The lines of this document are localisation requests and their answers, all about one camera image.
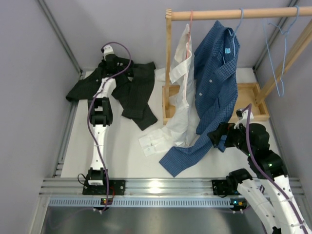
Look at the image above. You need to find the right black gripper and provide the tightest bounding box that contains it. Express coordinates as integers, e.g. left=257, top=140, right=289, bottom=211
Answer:
left=207, top=121, right=254, bottom=156

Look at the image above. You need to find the black pinstripe shirt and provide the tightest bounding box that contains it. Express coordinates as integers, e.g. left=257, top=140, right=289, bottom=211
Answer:
left=66, top=62, right=157, bottom=131

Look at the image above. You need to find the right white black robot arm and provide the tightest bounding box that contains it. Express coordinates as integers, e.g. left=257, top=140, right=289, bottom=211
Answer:
left=207, top=123, right=312, bottom=234

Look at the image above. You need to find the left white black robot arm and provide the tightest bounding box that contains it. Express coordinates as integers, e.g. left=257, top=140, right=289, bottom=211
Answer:
left=82, top=54, right=132, bottom=195

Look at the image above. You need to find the white shirt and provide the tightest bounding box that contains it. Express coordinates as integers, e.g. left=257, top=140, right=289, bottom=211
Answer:
left=139, top=24, right=199, bottom=156

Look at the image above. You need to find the blue checked shirt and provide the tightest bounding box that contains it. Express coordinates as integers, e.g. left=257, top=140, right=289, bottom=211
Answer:
left=159, top=20, right=238, bottom=177

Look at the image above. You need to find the blue hanger holding shirt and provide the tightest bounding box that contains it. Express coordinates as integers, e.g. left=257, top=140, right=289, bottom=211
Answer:
left=224, top=8, right=244, bottom=57

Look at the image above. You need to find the wooden clothes rack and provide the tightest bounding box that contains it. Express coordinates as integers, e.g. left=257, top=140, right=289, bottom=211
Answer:
left=162, top=6, right=312, bottom=124

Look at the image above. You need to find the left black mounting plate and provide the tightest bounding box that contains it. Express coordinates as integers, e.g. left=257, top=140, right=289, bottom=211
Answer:
left=82, top=179, right=126, bottom=195

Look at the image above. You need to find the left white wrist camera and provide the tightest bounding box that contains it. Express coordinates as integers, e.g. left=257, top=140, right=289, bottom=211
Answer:
left=101, top=44, right=114, bottom=57

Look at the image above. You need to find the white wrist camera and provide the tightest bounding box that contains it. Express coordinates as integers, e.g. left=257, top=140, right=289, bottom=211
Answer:
left=101, top=44, right=114, bottom=57
left=234, top=107, right=254, bottom=129

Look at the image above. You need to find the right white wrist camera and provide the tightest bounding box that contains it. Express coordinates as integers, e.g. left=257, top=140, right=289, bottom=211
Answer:
left=234, top=107, right=254, bottom=129

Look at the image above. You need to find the left aluminium frame post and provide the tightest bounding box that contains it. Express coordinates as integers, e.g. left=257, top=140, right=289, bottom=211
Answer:
left=35, top=0, right=83, bottom=76

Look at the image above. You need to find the aluminium frame post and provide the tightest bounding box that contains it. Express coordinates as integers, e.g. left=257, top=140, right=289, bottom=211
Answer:
left=35, top=0, right=83, bottom=76
left=253, top=0, right=300, bottom=72

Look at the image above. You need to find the pink wire hanger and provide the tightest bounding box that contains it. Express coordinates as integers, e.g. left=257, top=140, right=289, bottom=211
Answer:
left=186, top=10, right=194, bottom=59

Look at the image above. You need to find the grey slotted cable duct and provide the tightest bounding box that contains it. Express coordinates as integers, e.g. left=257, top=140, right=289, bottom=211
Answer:
left=49, top=197, right=244, bottom=208

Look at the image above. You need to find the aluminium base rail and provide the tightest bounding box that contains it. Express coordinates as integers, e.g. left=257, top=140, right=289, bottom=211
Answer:
left=40, top=177, right=305, bottom=196

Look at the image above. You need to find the empty blue wire hanger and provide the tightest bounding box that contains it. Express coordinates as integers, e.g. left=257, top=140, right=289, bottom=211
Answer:
left=262, top=5, right=301, bottom=97

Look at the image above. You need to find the right aluminium frame post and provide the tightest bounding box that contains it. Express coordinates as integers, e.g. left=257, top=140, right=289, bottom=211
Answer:
left=253, top=0, right=300, bottom=72

